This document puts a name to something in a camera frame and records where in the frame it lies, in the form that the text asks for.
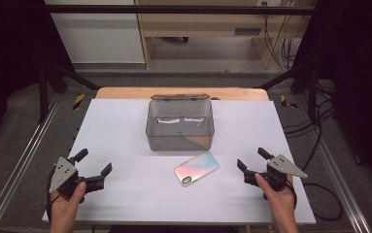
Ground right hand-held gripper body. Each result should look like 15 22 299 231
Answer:
243 153 309 192

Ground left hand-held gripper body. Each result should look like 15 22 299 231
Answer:
48 156 106 204

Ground iridescent pink blue phone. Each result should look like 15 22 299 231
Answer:
173 150 220 187

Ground transparent grey plastic box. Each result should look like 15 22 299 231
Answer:
145 93 217 152

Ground person's left hand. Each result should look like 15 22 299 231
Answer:
50 181 87 223

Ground person's right hand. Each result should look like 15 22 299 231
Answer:
254 172 297 221

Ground wooden table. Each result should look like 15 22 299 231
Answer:
94 86 270 101

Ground black metal stand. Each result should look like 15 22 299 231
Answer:
254 62 321 121
37 60 102 124

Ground black curtain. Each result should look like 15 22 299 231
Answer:
291 0 372 188
0 0 76 153

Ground white cabinet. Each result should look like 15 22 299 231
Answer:
44 0 146 65

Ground light wooden desk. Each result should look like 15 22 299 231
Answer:
134 0 318 70

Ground aluminium rail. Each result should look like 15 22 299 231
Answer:
293 95 372 233
0 92 62 233

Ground black floor cables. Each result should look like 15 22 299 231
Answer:
283 82 337 172

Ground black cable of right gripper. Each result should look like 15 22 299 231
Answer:
288 179 344 223

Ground hanging black cable bundle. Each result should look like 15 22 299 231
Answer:
262 14 303 72

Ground black horizontal frame bar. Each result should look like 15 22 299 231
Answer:
43 4 319 16

